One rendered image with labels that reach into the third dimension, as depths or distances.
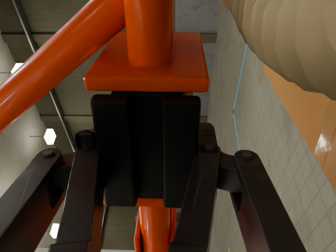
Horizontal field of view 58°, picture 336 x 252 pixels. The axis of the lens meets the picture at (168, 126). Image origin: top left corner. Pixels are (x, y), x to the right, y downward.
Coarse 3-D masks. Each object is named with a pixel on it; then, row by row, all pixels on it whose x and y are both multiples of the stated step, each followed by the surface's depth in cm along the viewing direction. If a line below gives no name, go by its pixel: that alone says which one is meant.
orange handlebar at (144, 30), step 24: (144, 0) 13; (168, 0) 14; (144, 24) 14; (168, 24) 14; (144, 48) 14; (168, 48) 15; (144, 216) 20; (168, 216) 21; (144, 240) 22; (168, 240) 22
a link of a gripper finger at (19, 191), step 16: (32, 160) 15; (48, 160) 15; (32, 176) 14; (48, 176) 14; (16, 192) 13; (32, 192) 13; (48, 192) 16; (64, 192) 16; (0, 208) 12; (16, 208) 12; (32, 208) 13; (48, 208) 14; (0, 224) 11; (16, 224) 12; (32, 224) 13; (48, 224) 14; (0, 240) 11; (16, 240) 12; (32, 240) 13
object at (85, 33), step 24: (96, 0) 15; (120, 0) 15; (72, 24) 16; (96, 24) 16; (120, 24) 16; (48, 48) 17; (72, 48) 16; (96, 48) 17; (24, 72) 17; (48, 72) 17; (0, 96) 18; (24, 96) 18; (0, 120) 19
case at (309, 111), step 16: (272, 80) 36; (288, 96) 31; (304, 96) 27; (320, 96) 24; (288, 112) 31; (304, 112) 27; (320, 112) 24; (304, 128) 27; (320, 128) 24; (320, 144) 24; (320, 160) 24
